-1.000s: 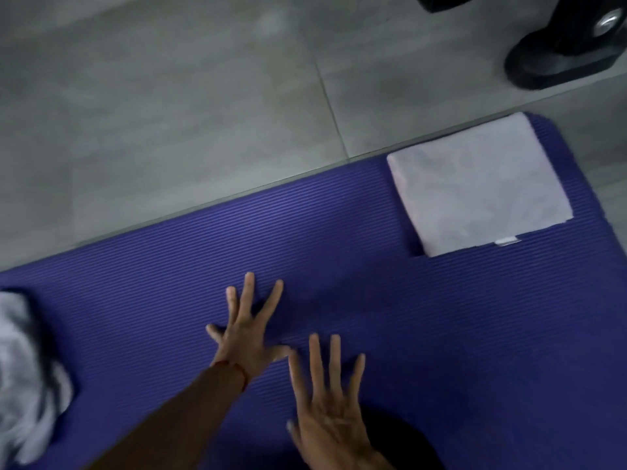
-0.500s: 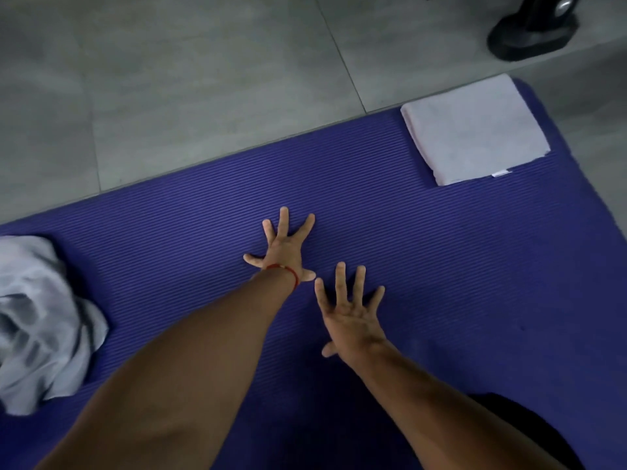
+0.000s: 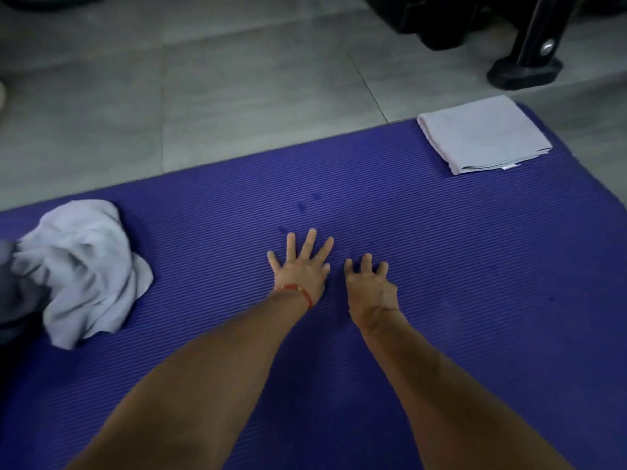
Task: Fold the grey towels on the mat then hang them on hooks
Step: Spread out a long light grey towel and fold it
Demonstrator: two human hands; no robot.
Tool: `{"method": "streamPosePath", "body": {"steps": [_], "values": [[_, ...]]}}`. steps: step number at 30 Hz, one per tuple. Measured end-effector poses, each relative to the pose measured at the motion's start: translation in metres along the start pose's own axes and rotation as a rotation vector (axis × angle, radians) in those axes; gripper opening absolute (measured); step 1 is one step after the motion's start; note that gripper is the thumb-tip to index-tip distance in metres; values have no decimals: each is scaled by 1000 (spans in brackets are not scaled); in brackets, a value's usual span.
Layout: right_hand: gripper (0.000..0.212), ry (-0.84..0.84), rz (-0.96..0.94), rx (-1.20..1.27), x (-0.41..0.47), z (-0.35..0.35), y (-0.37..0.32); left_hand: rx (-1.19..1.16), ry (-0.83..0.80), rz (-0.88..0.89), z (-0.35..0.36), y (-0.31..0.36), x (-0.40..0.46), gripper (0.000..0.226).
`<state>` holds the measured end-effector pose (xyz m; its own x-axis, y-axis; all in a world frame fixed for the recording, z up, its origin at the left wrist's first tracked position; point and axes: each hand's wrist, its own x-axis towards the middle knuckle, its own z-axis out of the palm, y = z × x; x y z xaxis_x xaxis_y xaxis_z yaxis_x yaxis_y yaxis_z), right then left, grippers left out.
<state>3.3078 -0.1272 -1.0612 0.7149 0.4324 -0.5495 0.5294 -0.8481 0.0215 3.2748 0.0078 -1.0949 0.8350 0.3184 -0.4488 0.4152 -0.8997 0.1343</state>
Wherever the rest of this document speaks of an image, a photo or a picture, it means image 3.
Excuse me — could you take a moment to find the person's right hand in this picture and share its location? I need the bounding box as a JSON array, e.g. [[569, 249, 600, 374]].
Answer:
[[342, 253, 400, 324]]

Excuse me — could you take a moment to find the person's left hand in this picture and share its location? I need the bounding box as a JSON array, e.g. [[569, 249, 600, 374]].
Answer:
[[266, 228, 335, 309]]

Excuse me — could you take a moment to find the purple ribbed mat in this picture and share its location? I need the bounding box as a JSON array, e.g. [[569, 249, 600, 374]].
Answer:
[[0, 103, 627, 470]]

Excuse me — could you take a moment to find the light grey printed towel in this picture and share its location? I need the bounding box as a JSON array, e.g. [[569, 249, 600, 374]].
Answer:
[[417, 95, 553, 176]]

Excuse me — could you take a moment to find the pile of dark grey towels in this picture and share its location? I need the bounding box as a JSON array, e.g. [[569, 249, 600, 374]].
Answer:
[[0, 238, 52, 346]]

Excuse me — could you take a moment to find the person's left forearm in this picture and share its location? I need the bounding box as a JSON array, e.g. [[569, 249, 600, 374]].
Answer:
[[66, 288, 310, 470]]

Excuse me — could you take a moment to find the person's right forearm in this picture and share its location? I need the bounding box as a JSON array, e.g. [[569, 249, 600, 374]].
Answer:
[[350, 310, 574, 470]]

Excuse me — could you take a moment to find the black weight stack machine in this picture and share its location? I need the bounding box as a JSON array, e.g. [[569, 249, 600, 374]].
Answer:
[[362, 0, 627, 91]]

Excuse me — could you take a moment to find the red string bracelet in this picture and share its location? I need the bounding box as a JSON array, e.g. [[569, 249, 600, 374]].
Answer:
[[280, 283, 314, 310]]

